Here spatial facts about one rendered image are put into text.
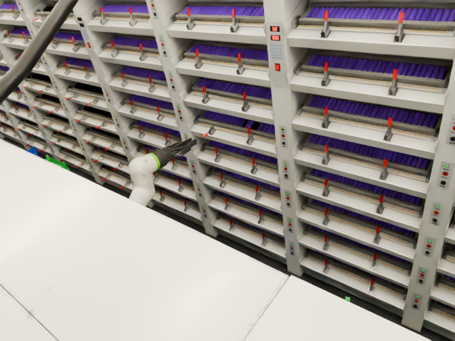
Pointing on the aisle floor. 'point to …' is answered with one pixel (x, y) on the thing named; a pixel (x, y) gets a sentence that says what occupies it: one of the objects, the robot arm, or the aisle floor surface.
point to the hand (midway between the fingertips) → (189, 143)
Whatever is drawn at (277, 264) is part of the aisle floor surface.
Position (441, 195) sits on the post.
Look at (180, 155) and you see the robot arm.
